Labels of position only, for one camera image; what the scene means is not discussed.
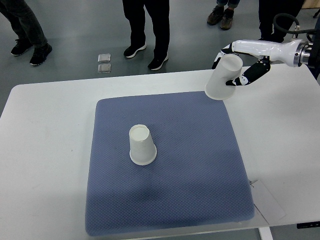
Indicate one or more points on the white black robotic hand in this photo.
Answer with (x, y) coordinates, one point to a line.
(266, 52)

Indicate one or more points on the white paper cup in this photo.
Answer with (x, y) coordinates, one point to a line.
(228, 69)
(142, 148)

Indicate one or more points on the person with brown shoes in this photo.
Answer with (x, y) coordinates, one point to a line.
(223, 13)

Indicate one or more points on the white paper tag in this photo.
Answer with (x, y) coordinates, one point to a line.
(266, 203)

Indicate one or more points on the blue grey foam cushion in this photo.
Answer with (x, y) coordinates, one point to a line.
(197, 178)

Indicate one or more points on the black table control panel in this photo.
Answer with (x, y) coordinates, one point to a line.
(307, 225)

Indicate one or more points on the white paper cup on cushion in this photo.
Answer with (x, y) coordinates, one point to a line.
(142, 148)

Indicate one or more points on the white table leg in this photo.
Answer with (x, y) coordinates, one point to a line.
(265, 233)

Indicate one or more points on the upper metal floor plate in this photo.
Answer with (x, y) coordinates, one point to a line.
(104, 58)

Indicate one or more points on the person in grey trousers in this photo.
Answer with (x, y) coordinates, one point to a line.
(28, 30)

